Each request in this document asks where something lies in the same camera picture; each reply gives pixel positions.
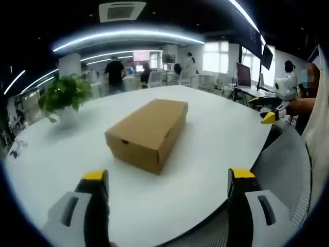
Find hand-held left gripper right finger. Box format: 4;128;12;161
227;167;286;247

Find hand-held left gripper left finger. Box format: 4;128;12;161
41;169;111;247

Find brown cardboard shoe box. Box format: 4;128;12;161
104;98;189;175

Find desktop computer monitor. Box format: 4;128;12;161
236;62;252;89

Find black hanging screen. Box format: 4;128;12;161
261;44;274;70

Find grey mesh office chair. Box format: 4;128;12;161
164;125;313;247

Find person's cream shirt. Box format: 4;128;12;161
299;45;329;188

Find straight ceiling light strip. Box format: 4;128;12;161
227;0;261;33

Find white office chair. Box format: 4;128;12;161
147;70;165;89

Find green potted plant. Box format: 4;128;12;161
38;74;94;127

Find long curved ceiling light strip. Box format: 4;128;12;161
52;30;206;52

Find ceiling air conditioner vent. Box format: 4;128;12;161
98;1;147;24

